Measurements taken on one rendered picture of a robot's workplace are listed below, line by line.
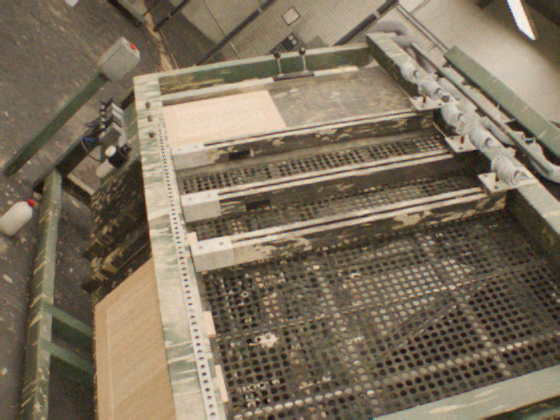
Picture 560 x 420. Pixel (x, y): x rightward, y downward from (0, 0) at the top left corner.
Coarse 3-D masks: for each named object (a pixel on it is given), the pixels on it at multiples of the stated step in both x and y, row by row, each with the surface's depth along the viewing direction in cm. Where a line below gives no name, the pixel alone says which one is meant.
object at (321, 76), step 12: (324, 72) 291; (336, 72) 290; (348, 72) 291; (240, 84) 284; (252, 84) 284; (264, 84) 284; (276, 84) 286; (288, 84) 287; (300, 84) 289; (168, 96) 279; (180, 96) 278; (192, 96) 279; (204, 96) 280; (216, 96) 282
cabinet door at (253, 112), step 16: (240, 96) 279; (256, 96) 278; (176, 112) 270; (192, 112) 270; (208, 112) 269; (224, 112) 268; (240, 112) 267; (256, 112) 267; (272, 112) 265; (176, 128) 259; (192, 128) 258; (208, 128) 257; (224, 128) 257; (240, 128) 256; (256, 128) 255; (272, 128) 254; (176, 144) 248
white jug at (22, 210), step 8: (32, 200) 267; (16, 208) 264; (24, 208) 265; (8, 216) 265; (16, 216) 264; (24, 216) 265; (0, 224) 266; (8, 224) 266; (16, 224) 266; (8, 232) 267; (16, 232) 271
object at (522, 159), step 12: (504, 144) 277; (528, 144) 268; (516, 156) 269; (528, 168) 260; (540, 180) 253; (552, 192) 246; (516, 216) 251; (492, 228) 256; (492, 240) 252; (516, 240) 245; (504, 252) 245
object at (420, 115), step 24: (336, 120) 246; (360, 120) 246; (384, 120) 246; (408, 120) 249; (432, 120) 251; (192, 144) 237; (216, 144) 236; (240, 144) 236; (264, 144) 239; (288, 144) 241; (312, 144) 244
